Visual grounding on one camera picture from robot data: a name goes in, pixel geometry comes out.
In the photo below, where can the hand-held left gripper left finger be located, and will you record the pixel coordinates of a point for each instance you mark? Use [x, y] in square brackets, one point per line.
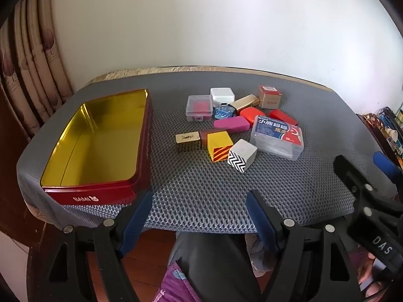
[136, 223]

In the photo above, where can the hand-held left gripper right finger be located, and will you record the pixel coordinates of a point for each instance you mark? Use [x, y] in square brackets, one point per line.
[263, 223]

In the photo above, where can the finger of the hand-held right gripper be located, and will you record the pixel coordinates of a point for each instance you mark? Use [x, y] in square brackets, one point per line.
[383, 164]
[346, 171]

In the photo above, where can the white block black zigzag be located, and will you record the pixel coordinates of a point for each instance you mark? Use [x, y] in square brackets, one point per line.
[242, 154]

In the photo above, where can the clear box with blue label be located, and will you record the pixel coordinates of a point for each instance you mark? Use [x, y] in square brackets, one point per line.
[277, 137]

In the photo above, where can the red rounded box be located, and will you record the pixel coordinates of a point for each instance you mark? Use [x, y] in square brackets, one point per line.
[283, 118]
[252, 115]

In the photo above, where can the red tin box gold inside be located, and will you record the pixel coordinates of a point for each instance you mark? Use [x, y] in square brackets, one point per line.
[94, 144]

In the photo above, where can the yellow block red stripes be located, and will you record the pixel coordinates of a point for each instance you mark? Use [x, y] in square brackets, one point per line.
[218, 146]

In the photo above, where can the small gold printed box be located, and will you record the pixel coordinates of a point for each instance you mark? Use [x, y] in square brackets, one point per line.
[188, 141]

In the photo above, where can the pink rounded box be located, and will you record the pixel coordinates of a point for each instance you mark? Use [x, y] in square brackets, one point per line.
[231, 124]

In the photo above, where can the brown block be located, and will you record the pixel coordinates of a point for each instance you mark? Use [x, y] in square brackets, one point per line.
[207, 133]

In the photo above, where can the brown cube box red top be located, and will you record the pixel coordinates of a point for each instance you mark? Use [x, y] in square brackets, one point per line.
[270, 97]

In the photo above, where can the blue patterned small box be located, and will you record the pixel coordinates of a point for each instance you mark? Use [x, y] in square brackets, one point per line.
[224, 112]

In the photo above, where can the long gold box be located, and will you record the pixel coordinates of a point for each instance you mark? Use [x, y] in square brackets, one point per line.
[245, 102]

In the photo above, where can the small clear plastic box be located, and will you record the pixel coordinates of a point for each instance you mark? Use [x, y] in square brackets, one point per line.
[199, 108]

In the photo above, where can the white cube charger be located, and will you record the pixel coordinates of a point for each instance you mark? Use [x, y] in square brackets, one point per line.
[222, 96]

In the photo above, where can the person's right hand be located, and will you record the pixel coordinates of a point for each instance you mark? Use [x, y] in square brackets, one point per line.
[373, 273]

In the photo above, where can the cluttered shelf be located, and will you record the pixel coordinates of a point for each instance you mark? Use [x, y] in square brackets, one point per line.
[385, 125]

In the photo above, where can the person's grey trouser leg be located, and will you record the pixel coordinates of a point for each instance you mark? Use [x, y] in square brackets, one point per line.
[217, 270]

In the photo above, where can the grey mesh mat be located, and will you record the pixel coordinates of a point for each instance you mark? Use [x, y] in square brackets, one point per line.
[204, 192]

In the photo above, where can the purple patterned cloth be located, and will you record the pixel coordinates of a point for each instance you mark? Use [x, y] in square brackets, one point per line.
[176, 284]

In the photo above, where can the dark wooden furniture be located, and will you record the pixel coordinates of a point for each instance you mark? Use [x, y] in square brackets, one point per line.
[12, 138]

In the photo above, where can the gold patterned tablecloth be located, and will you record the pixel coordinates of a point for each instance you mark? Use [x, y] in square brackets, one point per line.
[189, 70]

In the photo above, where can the patterned beige curtain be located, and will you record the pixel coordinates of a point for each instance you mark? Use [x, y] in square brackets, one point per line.
[34, 53]

